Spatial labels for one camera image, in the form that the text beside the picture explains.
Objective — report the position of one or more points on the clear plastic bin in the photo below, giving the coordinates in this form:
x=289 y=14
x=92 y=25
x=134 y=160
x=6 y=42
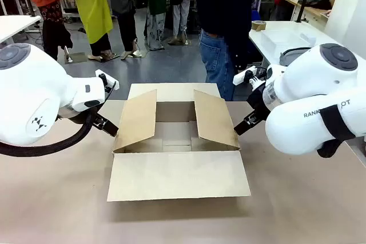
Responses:
x=283 y=42

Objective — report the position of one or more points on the wooden board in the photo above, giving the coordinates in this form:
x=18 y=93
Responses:
x=310 y=8

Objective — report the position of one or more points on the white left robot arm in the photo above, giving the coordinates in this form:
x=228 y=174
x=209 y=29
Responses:
x=31 y=89

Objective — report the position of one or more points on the white side table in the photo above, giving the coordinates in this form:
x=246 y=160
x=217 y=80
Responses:
x=14 y=27

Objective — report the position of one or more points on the brown cardboard box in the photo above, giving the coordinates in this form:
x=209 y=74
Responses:
x=177 y=169

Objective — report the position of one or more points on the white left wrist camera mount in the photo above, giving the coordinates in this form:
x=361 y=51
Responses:
x=108 y=79

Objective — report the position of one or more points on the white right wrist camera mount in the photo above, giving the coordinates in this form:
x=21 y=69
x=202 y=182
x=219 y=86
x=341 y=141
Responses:
x=246 y=75

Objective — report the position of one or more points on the person in grey jacket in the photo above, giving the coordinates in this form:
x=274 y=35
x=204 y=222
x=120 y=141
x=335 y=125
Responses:
x=125 y=9

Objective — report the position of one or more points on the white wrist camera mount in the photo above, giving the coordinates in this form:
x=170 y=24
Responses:
x=246 y=75
x=108 y=79

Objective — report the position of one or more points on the brown tape roll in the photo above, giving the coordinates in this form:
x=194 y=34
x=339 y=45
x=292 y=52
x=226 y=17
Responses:
x=258 y=25

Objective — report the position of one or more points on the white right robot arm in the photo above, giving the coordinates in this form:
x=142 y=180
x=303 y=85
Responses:
x=311 y=104

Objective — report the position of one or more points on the grey round device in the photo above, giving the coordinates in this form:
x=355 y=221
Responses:
x=291 y=55

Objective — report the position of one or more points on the person in yellow apron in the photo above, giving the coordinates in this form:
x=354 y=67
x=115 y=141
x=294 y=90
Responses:
x=93 y=7

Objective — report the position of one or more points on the person in orange top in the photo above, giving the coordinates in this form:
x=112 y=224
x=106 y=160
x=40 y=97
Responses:
x=51 y=12

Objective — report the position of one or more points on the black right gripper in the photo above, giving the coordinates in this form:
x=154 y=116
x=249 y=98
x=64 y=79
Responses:
x=257 y=99

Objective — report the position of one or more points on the person's left forearm dark sleeve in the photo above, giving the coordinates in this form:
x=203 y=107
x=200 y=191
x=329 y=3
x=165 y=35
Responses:
x=243 y=47

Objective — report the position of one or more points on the person in grey trousers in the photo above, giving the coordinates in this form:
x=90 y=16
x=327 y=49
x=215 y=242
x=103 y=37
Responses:
x=181 y=7

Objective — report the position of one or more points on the person in green apron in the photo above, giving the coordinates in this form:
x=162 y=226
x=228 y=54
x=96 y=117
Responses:
x=155 y=12

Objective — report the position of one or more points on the person in dark sweater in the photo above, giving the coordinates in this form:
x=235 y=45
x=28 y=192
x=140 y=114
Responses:
x=223 y=12

